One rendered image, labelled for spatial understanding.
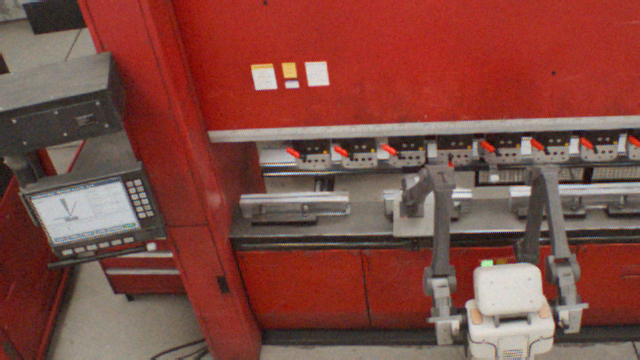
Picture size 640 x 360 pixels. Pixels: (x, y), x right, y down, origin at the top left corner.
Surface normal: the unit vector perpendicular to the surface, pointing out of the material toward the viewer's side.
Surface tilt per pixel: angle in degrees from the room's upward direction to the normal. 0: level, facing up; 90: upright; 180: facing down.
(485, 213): 0
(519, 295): 48
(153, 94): 90
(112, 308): 0
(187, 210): 90
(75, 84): 1
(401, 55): 90
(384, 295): 90
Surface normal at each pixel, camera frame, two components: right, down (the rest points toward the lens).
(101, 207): 0.17, 0.64
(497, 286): -0.08, 0.00
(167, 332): -0.12, -0.74
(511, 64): -0.09, 0.67
